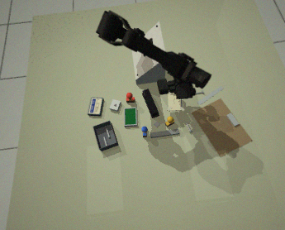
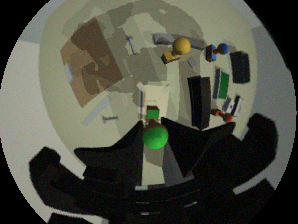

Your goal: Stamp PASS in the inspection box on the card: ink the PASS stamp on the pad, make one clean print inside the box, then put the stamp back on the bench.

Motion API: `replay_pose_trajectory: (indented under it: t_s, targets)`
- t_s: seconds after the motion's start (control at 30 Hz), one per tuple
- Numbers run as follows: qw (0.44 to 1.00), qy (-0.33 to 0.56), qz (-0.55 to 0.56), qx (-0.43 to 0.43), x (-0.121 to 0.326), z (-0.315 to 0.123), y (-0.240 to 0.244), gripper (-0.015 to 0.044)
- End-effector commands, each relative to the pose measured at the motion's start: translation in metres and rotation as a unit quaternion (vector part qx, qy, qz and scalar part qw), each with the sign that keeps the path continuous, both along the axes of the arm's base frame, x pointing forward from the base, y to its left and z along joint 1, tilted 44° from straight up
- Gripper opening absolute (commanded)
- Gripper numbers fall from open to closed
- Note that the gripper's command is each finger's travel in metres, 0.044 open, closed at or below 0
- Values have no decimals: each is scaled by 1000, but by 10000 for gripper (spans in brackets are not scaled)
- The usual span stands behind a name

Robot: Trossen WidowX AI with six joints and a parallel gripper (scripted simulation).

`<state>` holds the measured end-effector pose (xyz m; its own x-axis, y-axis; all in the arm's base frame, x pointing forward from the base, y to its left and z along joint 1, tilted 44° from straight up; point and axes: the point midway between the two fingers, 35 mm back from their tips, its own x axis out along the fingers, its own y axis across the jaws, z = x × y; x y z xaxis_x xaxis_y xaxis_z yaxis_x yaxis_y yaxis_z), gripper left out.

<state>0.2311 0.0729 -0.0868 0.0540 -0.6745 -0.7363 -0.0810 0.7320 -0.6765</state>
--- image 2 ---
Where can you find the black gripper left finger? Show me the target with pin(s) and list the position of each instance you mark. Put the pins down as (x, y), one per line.
(125, 155)

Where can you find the yellow rubber stamp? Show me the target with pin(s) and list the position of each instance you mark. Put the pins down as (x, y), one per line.
(180, 47)

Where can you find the cream inspection card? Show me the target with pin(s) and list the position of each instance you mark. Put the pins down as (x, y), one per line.
(152, 95)

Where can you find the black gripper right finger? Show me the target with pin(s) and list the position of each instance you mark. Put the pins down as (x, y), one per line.
(189, 144)

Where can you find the brown clipboard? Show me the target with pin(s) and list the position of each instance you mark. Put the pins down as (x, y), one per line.
(88, 63)

